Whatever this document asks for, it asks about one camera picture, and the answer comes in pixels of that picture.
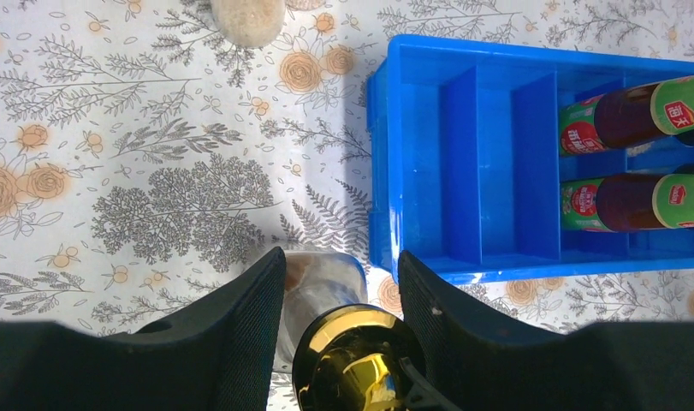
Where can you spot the sauce bottle yellow cap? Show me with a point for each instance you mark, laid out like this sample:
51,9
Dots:
627,117
628,202

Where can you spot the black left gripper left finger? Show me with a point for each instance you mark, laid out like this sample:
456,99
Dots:
215,354

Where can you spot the floral patterned tablecloth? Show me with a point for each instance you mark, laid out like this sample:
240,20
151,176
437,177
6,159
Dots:
145,161

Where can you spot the glass oil bottle gold stopper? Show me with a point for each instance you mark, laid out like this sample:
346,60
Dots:
341,352

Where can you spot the clear jar with steel lid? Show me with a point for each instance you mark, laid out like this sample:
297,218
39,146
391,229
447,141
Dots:
249,23

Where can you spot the blue plastic divided bin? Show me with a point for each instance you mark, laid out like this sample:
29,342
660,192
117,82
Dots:
466,170

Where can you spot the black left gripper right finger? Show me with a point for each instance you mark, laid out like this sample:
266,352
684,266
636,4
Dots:
482,359

